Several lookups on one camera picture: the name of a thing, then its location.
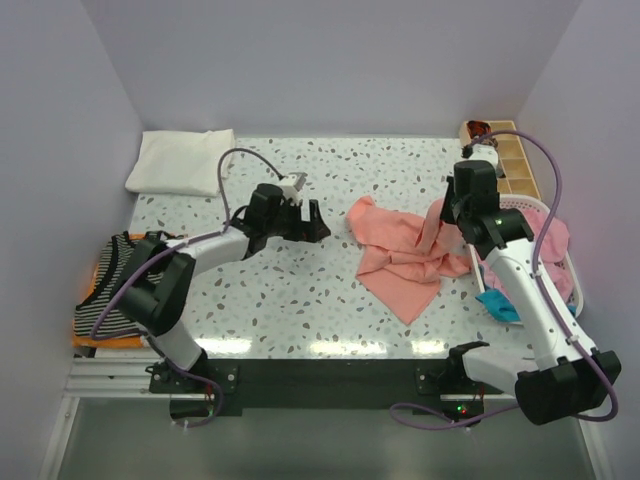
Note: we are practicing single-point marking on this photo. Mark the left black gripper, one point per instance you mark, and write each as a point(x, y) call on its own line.
point(311, 231)

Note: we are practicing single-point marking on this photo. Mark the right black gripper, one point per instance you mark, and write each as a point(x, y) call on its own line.
point(446, 214)

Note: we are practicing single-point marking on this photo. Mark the salmon pink t shirt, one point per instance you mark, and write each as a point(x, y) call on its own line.
point(405, 256)

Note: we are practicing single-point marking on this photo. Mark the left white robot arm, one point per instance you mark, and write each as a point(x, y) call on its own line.
point(153, 287)

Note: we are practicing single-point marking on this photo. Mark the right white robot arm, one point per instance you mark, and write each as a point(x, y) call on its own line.
point(568, 376)

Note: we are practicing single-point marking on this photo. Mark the white laundry basket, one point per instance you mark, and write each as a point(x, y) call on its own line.
point(509, 201)

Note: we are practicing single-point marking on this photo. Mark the wooden compartment organizer box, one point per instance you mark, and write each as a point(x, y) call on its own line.
point(517, 177)

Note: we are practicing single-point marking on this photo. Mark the rolled dark socks in organizer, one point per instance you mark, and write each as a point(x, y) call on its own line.
point(481, 129)

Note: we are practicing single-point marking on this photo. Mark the blue garment in basket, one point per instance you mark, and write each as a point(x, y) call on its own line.
point(498, 306)

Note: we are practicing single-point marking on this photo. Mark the light pink garment in basket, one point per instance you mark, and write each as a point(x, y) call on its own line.
point(553, 251)

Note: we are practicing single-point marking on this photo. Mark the folded white t shirt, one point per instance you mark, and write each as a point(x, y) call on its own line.
point(182, 163)

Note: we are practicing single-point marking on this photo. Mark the black white striped shirt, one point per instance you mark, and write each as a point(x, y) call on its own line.
point(105, 290)

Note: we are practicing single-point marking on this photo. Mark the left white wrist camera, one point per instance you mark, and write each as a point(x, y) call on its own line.
point(291, 186)

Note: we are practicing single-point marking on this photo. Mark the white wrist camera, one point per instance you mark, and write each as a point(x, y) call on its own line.
point(291, 186)
point(485, 153)

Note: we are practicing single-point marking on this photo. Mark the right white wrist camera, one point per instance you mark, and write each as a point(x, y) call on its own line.
point(485, 153)

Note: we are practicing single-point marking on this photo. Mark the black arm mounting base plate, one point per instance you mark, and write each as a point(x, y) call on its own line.
point(360, 384)

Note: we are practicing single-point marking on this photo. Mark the aluminium rail frame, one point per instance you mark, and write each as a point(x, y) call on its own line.
point(111, 374)

